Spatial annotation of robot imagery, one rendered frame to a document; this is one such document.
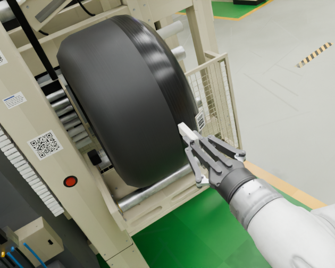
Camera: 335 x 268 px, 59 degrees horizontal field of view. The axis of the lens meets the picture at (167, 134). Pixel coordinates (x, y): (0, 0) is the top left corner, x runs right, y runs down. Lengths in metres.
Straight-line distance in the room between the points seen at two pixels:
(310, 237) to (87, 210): 0.80
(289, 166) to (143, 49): 1.70
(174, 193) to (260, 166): 1.31
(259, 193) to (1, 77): 0.66
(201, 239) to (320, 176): 0.90
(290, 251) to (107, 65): 0.59
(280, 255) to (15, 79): 0.72
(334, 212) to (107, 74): 0.59
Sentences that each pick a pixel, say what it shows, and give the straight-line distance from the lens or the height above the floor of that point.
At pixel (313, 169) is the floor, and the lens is 2.30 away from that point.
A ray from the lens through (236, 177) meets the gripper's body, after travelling 0.58.
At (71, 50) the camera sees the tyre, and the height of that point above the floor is 1.43.
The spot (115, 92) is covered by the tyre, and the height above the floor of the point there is 1.34.
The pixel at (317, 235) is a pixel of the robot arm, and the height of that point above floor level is 1.23.
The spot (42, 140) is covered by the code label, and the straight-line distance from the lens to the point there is 0.94.
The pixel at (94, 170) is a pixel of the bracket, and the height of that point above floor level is 0.95.
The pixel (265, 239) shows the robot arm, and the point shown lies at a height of 1.22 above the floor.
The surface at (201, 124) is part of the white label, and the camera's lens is 0.89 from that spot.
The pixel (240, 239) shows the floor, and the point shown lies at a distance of 1.96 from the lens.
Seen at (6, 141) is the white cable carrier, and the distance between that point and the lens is 0.94.
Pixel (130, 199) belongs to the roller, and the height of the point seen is 0.92.
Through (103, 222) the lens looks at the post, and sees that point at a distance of 1.19.
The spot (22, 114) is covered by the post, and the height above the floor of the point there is 1.34.
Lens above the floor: 1.66
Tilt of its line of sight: 36 degrees down
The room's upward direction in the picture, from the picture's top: 19 degrees counter-clockwise
